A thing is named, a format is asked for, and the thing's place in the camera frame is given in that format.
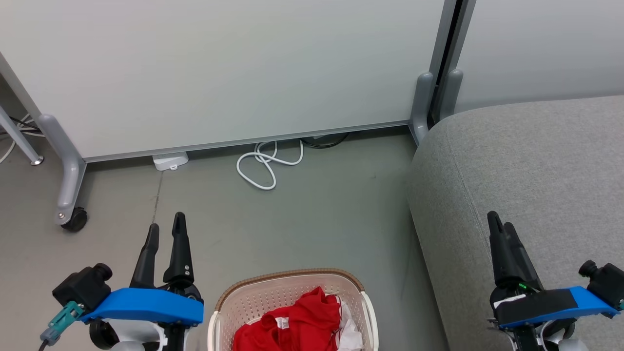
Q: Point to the white power adapter box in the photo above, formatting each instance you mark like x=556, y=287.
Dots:
x=170, y=161

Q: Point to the long grey panel leg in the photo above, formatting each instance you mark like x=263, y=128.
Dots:
x=68, y=165

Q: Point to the blue right camera mount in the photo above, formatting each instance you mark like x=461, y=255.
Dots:
x=551, y=302

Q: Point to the grey fabric sofa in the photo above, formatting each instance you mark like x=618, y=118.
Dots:
x=526, y=165

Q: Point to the large white partition panel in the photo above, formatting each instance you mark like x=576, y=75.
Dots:
x=219, y=73

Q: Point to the red white sports jersey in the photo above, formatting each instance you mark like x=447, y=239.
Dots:
x=297, y=321

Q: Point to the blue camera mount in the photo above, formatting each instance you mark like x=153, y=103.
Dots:
x=551, y=302
x=146, y=304

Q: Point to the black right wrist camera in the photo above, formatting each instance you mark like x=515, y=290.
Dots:
x=607, y=282

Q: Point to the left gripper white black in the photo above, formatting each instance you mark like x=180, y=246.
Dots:
x=136, y=337

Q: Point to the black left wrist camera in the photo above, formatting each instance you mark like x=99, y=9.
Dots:
x=83, y=287

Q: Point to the black caster wheel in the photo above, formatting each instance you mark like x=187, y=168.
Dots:
x=75, y=220

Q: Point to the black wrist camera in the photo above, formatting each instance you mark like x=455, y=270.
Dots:
x=83, y=287
x=607, y=282

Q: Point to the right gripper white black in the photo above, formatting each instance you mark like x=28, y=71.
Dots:
x=524, y=287

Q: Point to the grey metal table leg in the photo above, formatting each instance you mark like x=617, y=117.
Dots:
x=19, y=139

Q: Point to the beige plastic laundry basket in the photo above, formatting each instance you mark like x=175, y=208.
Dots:
x=273, y=297

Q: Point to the blue left camera mount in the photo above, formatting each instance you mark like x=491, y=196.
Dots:
x=146, y=304

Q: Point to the short grey panel foot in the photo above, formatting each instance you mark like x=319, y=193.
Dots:
x=451, y=92
x=421, y=102

